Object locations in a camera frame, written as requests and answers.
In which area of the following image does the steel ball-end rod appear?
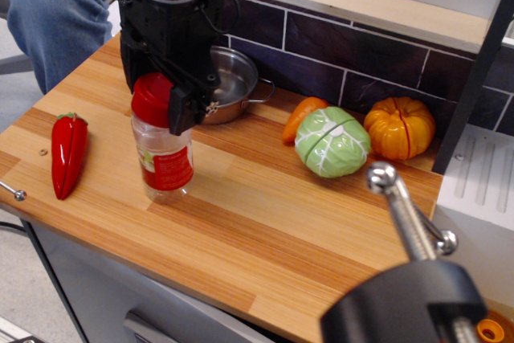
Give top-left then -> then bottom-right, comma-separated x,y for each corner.
0,181 -> 27,202

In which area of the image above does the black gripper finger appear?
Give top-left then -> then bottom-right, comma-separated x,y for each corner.
120,43 -> 161,93
168,84 -> 209,136

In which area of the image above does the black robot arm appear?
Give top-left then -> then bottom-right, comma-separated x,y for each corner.
118,0 -> 229,135

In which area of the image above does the white dish drainer sink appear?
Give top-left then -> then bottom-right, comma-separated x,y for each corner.
434,125 -> 513,306

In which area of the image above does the small steel pot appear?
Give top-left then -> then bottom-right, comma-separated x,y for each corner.
202,46 -> 275,125

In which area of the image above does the orange toy carrot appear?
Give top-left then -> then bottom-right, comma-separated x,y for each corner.
282,96 -> 328,143

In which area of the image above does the grey cabinet drawer handle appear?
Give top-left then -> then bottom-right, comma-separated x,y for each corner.
123,312 -> 177,343

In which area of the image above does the orange plastic knob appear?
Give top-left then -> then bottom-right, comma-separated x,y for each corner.
476,319 -> 506,343

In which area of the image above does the orange toy pumpkin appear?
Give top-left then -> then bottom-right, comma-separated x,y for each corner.
364,96 -> 436,160

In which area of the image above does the black clamp with steel screw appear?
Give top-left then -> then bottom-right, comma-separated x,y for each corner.
320,161 -> 487,342

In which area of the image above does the green toy cabbage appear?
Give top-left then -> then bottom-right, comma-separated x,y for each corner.
295,107 -> 371,178

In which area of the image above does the clear plastic jar red label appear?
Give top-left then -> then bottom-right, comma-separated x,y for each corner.
131,116 -> 194,204

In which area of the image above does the dark shelf frame with backsplash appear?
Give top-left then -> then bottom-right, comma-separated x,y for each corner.
212,0 -> 513,174

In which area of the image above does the red toy chili pepper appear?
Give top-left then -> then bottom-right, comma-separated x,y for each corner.
51,112 -> 88,200

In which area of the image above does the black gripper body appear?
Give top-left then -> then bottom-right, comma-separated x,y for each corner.
119,0 -> 225,101

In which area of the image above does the person leg in blue jeans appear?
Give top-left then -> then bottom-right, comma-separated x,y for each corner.
7,0 -> 112,93

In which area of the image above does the red plastic cap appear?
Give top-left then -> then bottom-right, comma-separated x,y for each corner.
131,72 -> 174,129

